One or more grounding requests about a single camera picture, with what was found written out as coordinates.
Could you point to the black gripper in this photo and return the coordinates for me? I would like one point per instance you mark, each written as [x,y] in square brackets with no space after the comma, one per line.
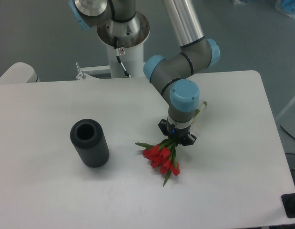
[182,133]

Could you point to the red tulip bouquet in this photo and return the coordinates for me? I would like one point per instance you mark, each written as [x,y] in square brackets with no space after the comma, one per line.
[163,156]

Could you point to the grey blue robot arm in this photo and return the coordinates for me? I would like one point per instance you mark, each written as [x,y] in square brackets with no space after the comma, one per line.
[170,77]

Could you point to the dark grey ribbed vase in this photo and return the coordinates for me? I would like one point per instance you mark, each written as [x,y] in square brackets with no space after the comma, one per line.
[88,138]

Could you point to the white furniture at right edge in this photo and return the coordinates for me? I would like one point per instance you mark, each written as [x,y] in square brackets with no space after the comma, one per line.
[287,114]

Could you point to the black clamp at table edge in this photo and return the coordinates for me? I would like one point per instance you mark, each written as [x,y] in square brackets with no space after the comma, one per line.
[288,201]

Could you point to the white chair back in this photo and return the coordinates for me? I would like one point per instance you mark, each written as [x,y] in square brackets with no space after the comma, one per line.
[19,73]

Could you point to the blue plastic bag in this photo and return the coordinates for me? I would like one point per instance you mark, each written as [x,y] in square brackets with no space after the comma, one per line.
[286,7]

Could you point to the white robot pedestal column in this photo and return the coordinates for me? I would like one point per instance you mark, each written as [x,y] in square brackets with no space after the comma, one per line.
[124,44]

